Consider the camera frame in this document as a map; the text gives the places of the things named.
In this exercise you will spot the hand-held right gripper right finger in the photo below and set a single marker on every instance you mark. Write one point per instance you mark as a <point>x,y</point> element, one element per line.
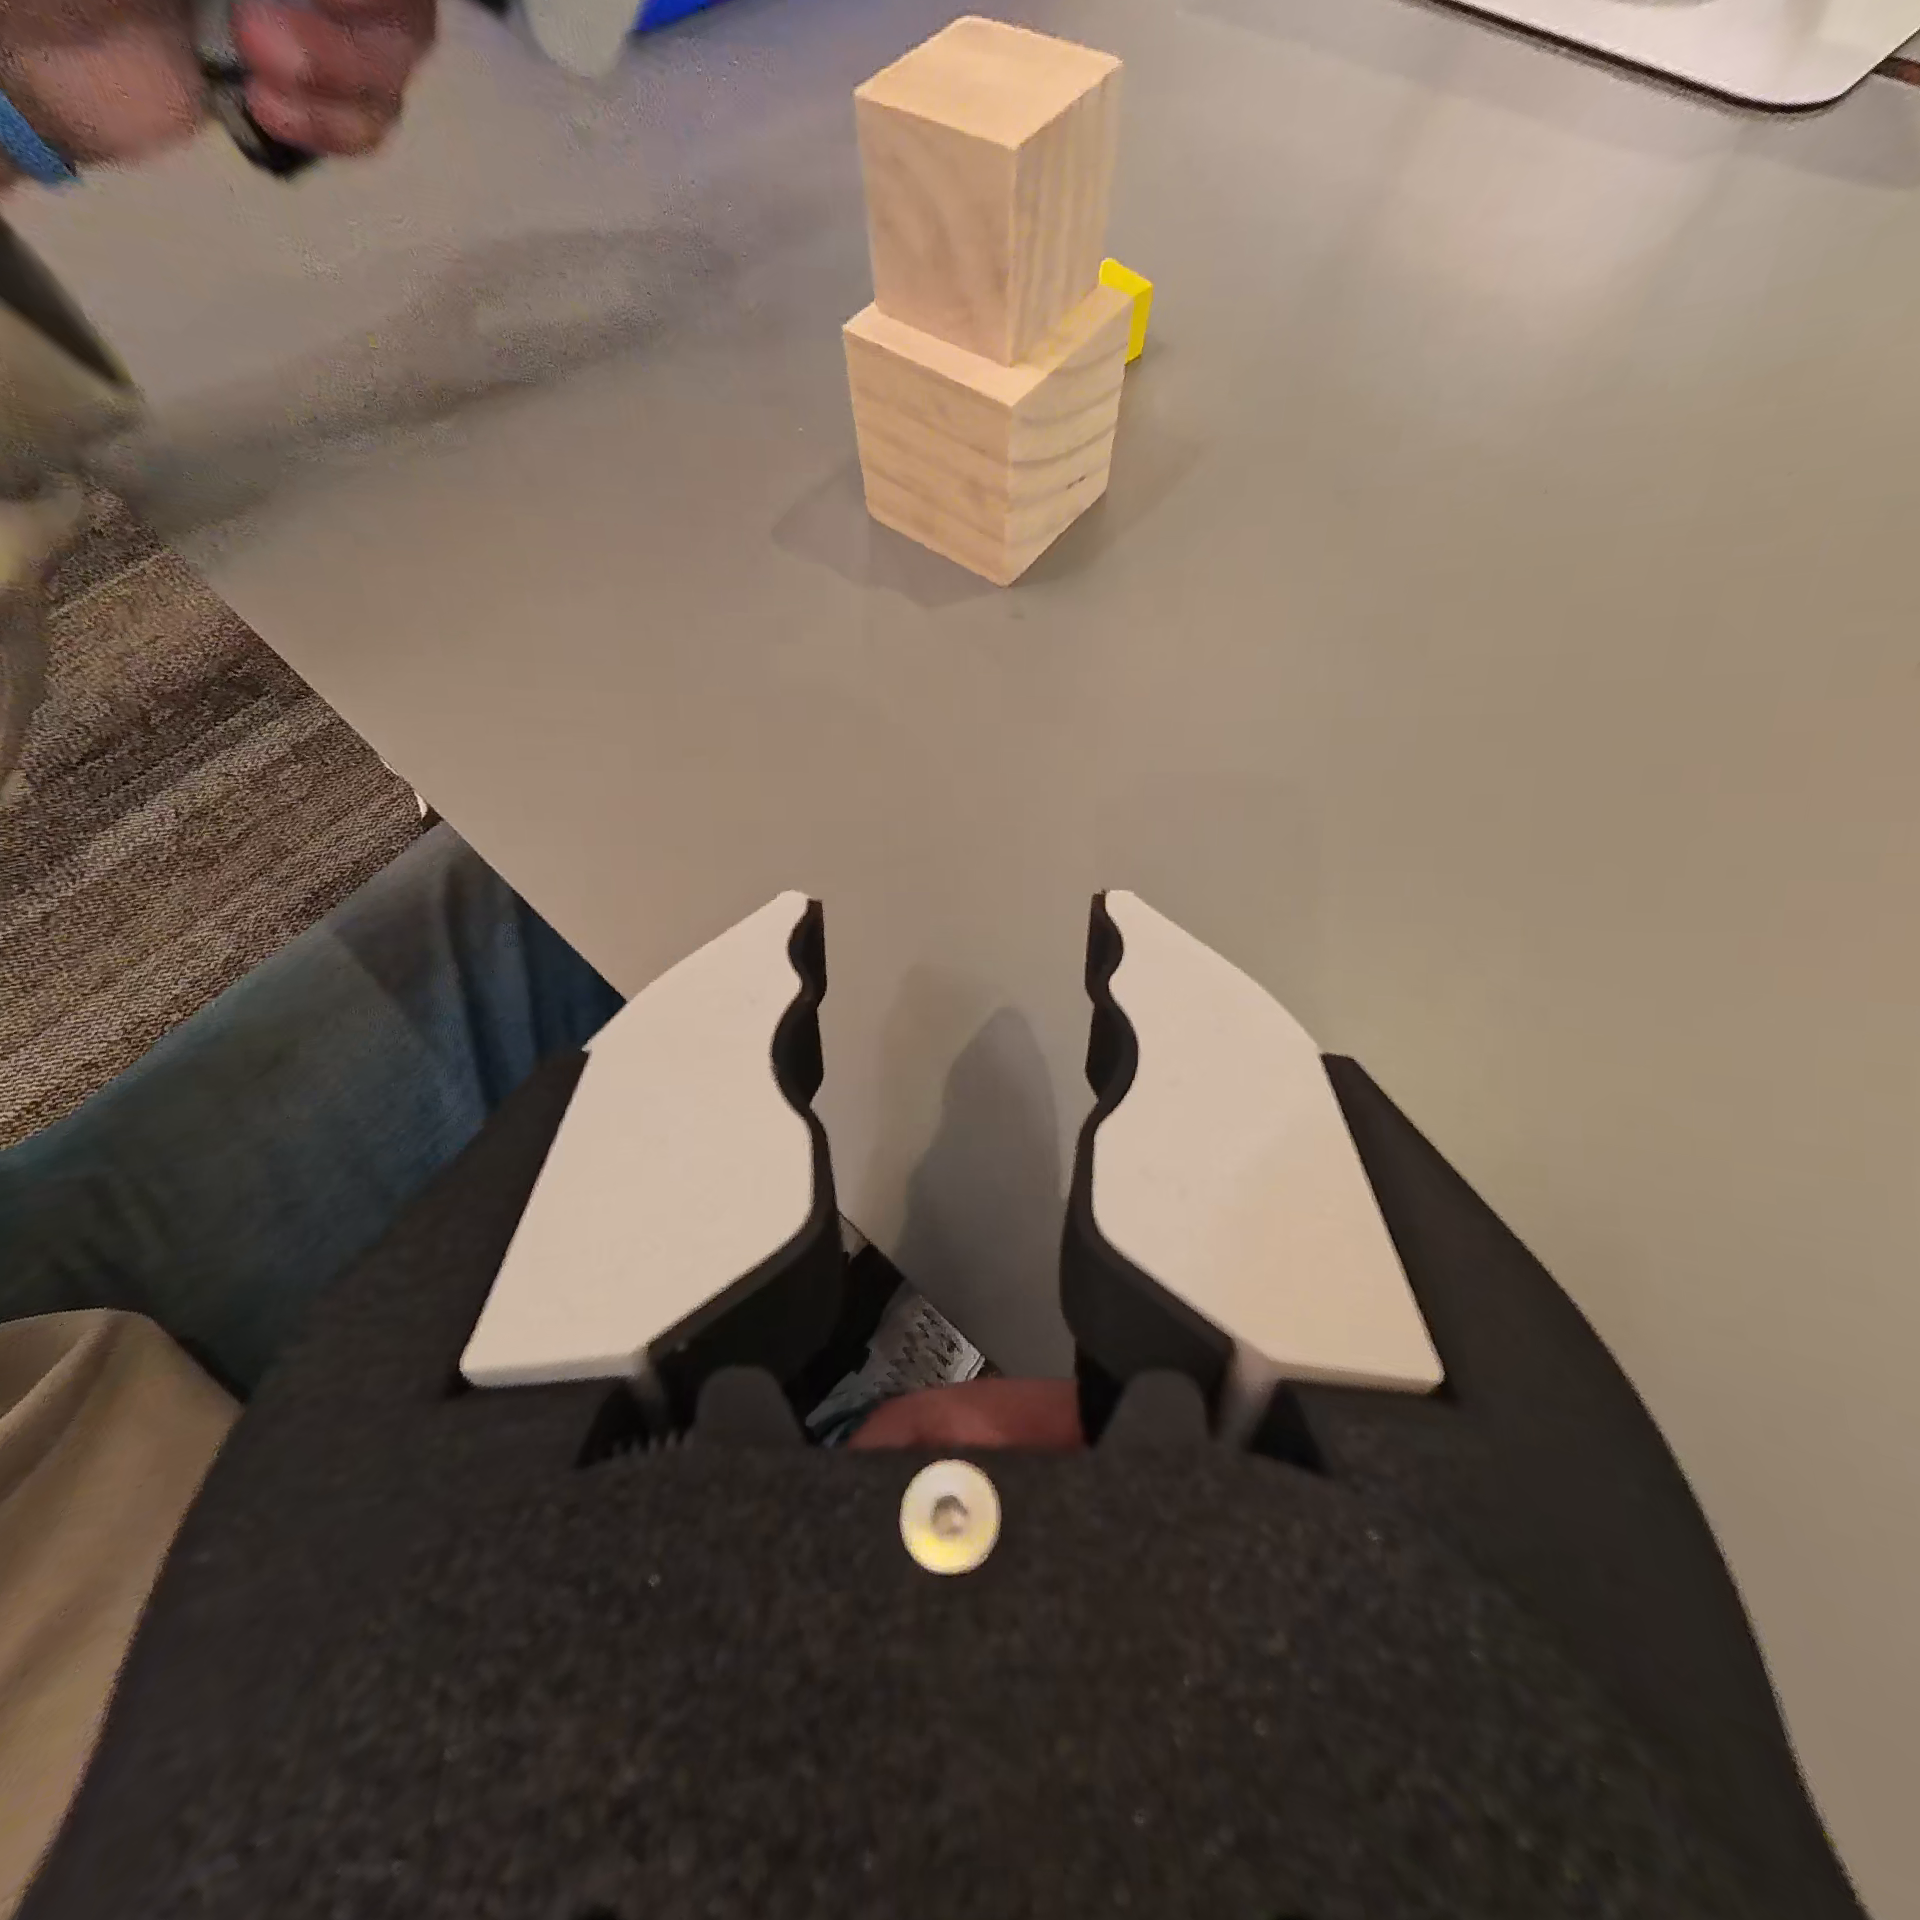
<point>1253,1188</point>

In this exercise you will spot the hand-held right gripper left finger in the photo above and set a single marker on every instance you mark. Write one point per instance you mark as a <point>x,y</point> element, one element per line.
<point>655,1188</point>

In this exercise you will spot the blue plastic bin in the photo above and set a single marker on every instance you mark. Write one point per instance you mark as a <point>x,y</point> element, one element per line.
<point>676,16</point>

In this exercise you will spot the medium wooden cube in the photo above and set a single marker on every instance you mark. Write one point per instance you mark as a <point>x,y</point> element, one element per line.
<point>987,180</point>

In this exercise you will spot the large wooden cube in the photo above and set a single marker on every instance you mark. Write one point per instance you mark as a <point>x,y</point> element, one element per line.
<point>987,451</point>

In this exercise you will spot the yellow wooden cube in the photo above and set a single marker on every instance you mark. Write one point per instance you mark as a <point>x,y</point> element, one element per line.
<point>1132,310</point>

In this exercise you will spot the person's left hand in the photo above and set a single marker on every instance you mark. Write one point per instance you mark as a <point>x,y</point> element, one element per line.
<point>152,62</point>

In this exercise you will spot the person's trouser leg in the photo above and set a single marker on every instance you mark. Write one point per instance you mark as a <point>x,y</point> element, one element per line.
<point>239,1200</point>

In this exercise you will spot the blue wristband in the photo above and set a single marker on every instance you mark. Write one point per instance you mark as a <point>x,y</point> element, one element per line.
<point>35,143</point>

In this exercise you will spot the white folding stand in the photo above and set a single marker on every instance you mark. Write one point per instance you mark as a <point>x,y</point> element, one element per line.
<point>1710,40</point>

